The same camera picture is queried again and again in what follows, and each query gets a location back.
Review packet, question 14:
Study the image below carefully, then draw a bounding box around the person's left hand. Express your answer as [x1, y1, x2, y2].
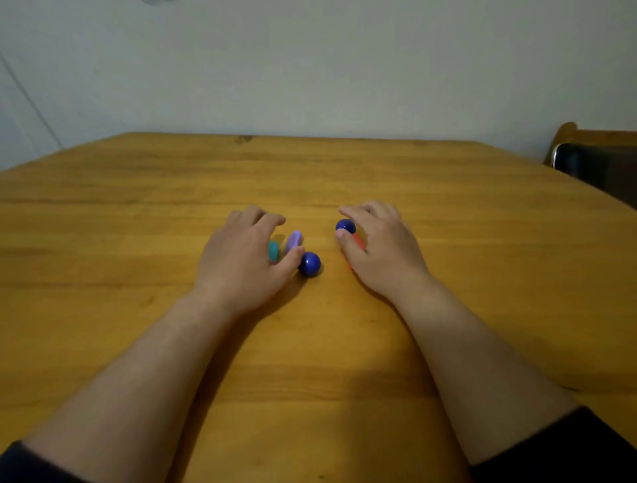
[194, 204, 306, 319]

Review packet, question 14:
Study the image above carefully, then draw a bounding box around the person's right hand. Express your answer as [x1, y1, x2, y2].
[336, 200, 433, 302]

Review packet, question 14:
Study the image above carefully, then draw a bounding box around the person's right forearm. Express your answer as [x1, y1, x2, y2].
[393, 276, 582, 468]

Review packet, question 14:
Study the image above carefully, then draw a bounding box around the person's left forearm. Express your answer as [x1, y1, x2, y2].
[20, 291, 241, 483]

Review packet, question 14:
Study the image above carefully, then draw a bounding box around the red plastic piece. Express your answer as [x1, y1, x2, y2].
[347, 233, 367, 270]

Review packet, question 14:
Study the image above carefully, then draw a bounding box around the wooden chair with black cushion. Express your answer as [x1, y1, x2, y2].
[543, 122, 637, 211]

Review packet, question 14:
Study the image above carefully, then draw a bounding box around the black right sleeve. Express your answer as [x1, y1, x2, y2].
[470, 405, 637, 483]

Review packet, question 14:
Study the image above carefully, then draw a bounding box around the black sleeve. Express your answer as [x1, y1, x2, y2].
[0, 440, 89, 483]
[470, 405, 637, 483]

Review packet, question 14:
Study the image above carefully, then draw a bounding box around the black left sleeve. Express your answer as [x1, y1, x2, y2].
[0, 440, 89, 483]

